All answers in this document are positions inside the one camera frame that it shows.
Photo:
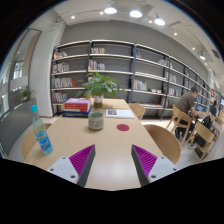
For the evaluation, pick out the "light wooden chair foreground right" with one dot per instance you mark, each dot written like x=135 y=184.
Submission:
x=204 y=149

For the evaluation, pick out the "clear plastic water bottle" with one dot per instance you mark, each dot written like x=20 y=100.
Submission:
x=40 y=131

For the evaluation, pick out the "wooden chair far right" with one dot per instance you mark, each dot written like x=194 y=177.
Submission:
x=138 y=110

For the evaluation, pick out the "light wooden chair with man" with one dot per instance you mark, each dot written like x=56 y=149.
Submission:
x=182 y=120

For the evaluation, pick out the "green ceramic cup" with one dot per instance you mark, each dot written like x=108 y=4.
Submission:
x=96 y=120

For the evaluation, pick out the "open white magazine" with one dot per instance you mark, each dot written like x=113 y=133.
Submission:
x=119 y=113

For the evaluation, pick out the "small plant on ledge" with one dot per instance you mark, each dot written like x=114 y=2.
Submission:
x=26 y=94

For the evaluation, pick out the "red middle book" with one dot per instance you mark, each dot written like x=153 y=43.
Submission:
x=76 y=108

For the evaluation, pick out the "red round coaster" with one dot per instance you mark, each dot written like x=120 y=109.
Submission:
x=122 y=127

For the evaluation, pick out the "potted green plant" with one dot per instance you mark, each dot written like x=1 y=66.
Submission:
x=97 y=86

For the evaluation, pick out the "seated man brown shirt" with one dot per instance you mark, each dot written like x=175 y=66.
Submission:
x=186 y=103

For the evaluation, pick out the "large grey bookshelf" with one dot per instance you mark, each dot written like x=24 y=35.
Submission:
x=146 y=76

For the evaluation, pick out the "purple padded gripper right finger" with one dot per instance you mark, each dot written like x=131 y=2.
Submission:
x=149 y=167

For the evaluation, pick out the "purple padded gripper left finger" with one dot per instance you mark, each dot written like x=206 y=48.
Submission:
x=75 y=168

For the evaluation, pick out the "dark blue bottom book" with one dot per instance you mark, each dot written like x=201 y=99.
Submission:
x=75 y=114

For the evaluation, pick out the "wooden chair near right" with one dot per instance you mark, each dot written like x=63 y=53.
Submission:
x=166 y=142

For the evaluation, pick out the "pink top book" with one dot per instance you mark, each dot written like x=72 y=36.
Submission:
x=77 y=101

